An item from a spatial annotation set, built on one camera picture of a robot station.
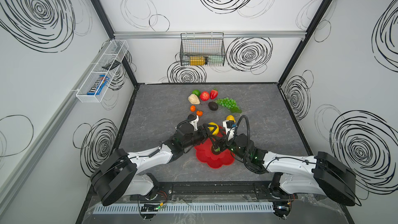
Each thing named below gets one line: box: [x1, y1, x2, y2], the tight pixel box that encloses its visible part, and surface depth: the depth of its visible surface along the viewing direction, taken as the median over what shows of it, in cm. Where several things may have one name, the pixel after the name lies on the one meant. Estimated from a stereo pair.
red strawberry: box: [209, 87, 219, 100], surface depth 113 cm
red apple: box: [200, 91, 210, 102], surface depth 107 cm
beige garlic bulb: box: [188, 93, 201, 105], surface depth 107 cm
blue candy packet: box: [87, 74, 110, 96], surface depth 72 cm
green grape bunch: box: [215, 96, 243, 114], surface depth 105 cm
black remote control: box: [101, 59, 122, 71], surface depth 82 cm
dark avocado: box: [207, 101, 219, 111], surface depth 105 cm
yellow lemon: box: [207, 121, 220, 136], surface depth 77 cm
